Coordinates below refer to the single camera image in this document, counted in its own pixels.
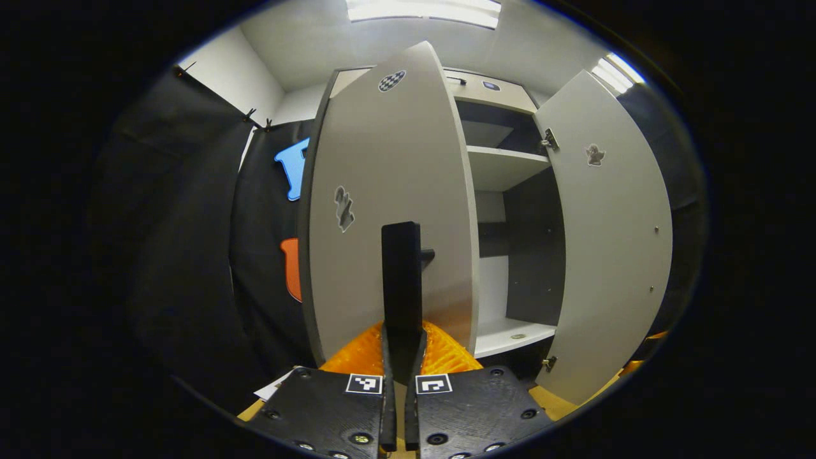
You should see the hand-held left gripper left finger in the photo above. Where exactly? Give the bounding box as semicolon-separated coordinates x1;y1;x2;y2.
245;321;397;459

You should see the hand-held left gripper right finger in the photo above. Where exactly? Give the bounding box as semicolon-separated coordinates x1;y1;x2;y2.
405;321;555;459

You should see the black door handle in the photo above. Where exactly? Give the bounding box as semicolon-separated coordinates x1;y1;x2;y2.
381;221;435;383

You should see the beige double-door shoe cabinet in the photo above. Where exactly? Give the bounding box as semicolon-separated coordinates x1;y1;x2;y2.
325;66;568;383

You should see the beige cabinet door checkered sticker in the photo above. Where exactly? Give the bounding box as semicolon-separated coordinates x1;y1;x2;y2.
298;40;480;374

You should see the beige cabinet door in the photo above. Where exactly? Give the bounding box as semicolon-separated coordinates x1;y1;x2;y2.
532;69;674;406

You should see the white cabinet shelf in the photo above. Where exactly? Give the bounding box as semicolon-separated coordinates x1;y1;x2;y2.
474;317;557;360
467;145;551;193

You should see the beige cabinet top flap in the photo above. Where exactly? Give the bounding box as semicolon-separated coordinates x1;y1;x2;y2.
331;67;539;115

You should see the white printed leaflet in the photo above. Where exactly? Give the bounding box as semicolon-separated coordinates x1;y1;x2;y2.
254;370;297;402

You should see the small ceiling light panel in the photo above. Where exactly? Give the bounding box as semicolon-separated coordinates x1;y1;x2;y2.
590;52;646;95

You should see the large ceiling light panel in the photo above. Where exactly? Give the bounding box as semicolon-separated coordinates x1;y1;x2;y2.
346;0;502;30

